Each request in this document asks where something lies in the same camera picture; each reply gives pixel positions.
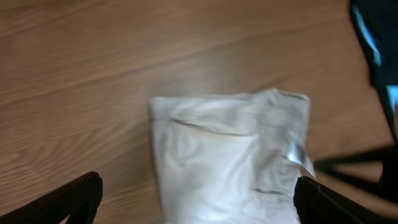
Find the light blue garment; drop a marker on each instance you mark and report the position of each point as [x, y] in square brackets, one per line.
[377, 24]

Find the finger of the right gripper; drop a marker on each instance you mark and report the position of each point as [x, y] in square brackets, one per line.
[374, 171]

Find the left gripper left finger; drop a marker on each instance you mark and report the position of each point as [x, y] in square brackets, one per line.
[75, 202]

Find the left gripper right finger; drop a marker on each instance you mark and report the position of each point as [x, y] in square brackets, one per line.
[317, 204]

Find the beige khaki shorts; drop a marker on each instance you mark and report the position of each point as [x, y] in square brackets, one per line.
[230, 158]

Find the black garment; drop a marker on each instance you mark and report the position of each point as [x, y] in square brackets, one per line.
[381, 93]

